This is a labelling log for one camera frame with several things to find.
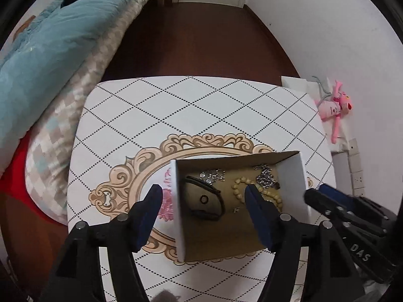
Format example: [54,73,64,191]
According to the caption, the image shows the thick silver chain bracelet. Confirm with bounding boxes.
[253,163,282,190]

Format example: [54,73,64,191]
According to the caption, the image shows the wooden bead bracelet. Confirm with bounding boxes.
[231,176,284,212]

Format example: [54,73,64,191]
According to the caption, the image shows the white cardboard box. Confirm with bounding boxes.
[170,151,312,262]

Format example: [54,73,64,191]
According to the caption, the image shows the white power strip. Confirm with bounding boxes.
[332,138,365,197]

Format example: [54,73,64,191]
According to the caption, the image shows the pink panther plush toy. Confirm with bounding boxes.
[315,81,353,144]

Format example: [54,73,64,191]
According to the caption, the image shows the white diamond pattern tablecloth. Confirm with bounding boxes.
[67,77,335,301]

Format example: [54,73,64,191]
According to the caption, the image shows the checkered mattress pad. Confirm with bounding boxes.
[25,0,148,225]

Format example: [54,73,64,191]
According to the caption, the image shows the red bed sheet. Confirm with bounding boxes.
[1,129,67,226]

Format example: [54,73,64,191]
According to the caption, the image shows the light blue quilt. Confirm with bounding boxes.
[1,0,130,170]

